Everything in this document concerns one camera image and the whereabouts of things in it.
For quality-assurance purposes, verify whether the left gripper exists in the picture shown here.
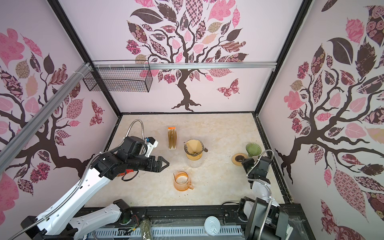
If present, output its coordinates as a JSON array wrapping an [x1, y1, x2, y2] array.
[[127, 154, 169, 173]]

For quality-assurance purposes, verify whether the orange glass pitcher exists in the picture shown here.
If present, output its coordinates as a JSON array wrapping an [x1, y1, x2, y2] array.
[[173, 171, 194, 192]]

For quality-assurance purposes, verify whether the clear glass carafe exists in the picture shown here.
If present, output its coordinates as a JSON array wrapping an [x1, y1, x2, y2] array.
[[188, 159, 204, 168]]

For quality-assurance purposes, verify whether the brown paper coffee filter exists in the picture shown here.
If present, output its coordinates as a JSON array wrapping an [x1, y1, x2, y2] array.
[[185, 139, 203, 156]]

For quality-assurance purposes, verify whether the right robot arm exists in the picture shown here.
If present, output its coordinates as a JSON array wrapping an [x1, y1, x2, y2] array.
[[239, 156, 293, 240]]

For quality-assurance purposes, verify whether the green glass dripper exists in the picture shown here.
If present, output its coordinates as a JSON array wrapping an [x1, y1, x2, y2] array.
[[246, 143, 262, 158]]

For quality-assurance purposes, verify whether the red snack packet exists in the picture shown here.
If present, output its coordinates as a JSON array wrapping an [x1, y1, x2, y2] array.
[[117, 170, 134, 177]]

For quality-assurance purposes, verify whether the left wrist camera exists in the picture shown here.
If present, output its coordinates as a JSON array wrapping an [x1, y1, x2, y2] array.
[[145, 137, 159, 158]]

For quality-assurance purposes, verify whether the black wire basket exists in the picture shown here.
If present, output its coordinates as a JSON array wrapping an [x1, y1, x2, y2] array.
[[83, 60, 153, 93]]

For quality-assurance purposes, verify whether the back aluminium rail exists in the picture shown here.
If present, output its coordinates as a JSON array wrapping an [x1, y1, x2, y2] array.
[[94, 62, 277, 70]]

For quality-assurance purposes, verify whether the aluminium rail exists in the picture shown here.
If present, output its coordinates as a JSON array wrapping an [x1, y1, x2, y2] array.
[[94, 62, 277, 70], [1, 63, 91, 173]]

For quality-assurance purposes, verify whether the left aluminium rail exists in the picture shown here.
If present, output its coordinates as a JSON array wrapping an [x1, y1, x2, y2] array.
[[1, 63, 91, 173]]

